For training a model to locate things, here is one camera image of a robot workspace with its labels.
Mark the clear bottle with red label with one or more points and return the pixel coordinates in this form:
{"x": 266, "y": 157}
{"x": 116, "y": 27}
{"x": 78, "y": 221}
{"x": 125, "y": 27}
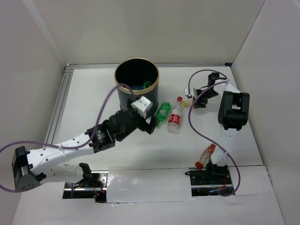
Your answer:
{"x": 173, "y": 124}

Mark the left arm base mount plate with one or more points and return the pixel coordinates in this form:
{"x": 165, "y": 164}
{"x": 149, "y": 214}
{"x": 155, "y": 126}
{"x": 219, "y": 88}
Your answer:
{"x": 96, "y": 189}

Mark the clear bottle with blue label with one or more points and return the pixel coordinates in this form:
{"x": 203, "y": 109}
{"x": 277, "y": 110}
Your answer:
{"x": 137, "y": 87}

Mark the small bottle with yellow cap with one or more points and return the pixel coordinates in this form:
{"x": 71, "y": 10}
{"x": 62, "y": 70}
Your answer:
{"x": 187, "y": 104}

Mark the green bottle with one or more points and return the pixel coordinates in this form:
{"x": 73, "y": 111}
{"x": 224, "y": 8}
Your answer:
{"x": 147, "y": 84}
{"x": 162, "y": 112}

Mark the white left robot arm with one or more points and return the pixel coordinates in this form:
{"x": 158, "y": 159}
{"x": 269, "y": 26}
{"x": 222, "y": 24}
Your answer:
{"x": 31, "y": 168}

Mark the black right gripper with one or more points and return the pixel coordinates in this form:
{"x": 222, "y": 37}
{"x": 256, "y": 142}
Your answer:
{"x": 198, "y": 103}

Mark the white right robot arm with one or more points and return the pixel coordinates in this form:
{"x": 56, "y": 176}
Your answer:
{"x": 232, "y": 114}

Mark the small bottle with red cap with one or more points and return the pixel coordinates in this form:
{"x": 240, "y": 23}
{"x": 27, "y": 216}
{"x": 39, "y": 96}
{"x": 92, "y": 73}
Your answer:
{"x": 205, "y": 157}

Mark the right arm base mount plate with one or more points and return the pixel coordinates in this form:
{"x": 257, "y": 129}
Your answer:
{"x": 211, "y": 181}

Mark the dark bin with gold rim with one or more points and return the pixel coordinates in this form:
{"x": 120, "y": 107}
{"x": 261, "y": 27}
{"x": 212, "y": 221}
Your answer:
{"x": 136, "y": 71}

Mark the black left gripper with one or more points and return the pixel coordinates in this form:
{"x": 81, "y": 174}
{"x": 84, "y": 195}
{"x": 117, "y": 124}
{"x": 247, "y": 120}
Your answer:
{"x": 152, "y": 124}

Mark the aluminium frame rail left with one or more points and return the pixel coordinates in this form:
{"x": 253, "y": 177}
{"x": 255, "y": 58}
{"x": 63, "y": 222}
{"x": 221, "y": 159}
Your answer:
{"x": 58, "y": 110}

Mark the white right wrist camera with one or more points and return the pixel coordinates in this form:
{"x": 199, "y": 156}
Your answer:
{"x": 190, "y": 93}

